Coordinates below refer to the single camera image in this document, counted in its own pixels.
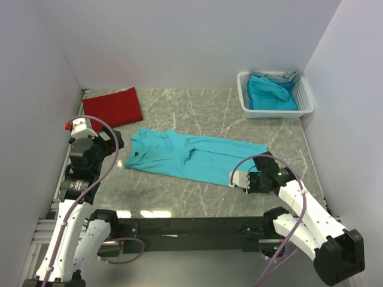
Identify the light blue t-shirt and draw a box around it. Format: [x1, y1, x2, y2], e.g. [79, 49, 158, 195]
[123, 129, 268, 186]

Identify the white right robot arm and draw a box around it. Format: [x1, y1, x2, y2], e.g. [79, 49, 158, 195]
[233, 152, 365, 286]

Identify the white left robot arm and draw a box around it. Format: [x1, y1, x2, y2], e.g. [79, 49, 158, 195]
[23, 124, 124, 286]

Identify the folded red t-shirt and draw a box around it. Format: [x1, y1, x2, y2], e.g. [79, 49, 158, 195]
[83, 87, 143, 128]

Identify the blue t-shirt in basket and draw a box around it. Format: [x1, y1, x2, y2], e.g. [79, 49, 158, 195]
[247, 75, 299, 111]

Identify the white plastic laundry basket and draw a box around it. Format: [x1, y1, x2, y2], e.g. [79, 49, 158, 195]
[236, 72, 314, 119]

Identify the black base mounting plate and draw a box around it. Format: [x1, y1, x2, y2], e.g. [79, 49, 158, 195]
[110, 216, 283, 252]

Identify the grey t-shirt in basket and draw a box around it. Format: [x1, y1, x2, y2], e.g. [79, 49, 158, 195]
[250, 70, 302, 83]

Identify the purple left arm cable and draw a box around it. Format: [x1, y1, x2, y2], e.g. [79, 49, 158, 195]
[40, 115, 146, 287]

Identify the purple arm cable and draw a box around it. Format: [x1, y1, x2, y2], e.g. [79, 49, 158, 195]
[229, 154, 308, 287]
[40, 115, 146, 287]

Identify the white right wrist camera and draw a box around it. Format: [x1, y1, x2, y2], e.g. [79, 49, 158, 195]
[229, 171, 250, 190]

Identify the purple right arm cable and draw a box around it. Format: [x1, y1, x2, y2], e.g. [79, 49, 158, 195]
[229, 154, 308, 287]

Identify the aluminium frame rail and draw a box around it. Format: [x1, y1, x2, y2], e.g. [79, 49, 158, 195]
[32, 215, 342, 243]

